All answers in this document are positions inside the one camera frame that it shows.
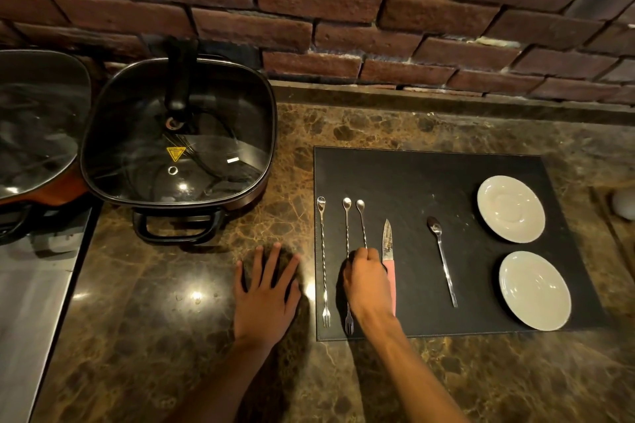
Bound person's left hand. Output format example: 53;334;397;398
233;242;303;349

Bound person's right hand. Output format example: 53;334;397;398
342;247;399;328

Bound twisted steel bar spoon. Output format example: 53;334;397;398
342;197;356;337
355;199;369;251
317;196;332;329

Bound person's left forearm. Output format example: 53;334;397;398
166;337;279;423

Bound person's right forearm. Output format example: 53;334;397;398
356;314;473;423

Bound black electric skillet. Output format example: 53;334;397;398
79;57;279;246

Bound steel teaspoon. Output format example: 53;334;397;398
426;216;459;309

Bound black leather placemat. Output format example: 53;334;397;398
313;146;611;342

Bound white saucer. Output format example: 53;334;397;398
477;175;546;244
498;250;572;332

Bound square glass skillet lid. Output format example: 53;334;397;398
81;36;276;206

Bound stainless steel appliance top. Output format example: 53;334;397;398
0;204;102;423

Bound orange electric pan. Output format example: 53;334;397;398
0;162;91;241

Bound white round object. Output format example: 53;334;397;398
611;188;635;221

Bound pink handled knife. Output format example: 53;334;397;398
380;219;398;317

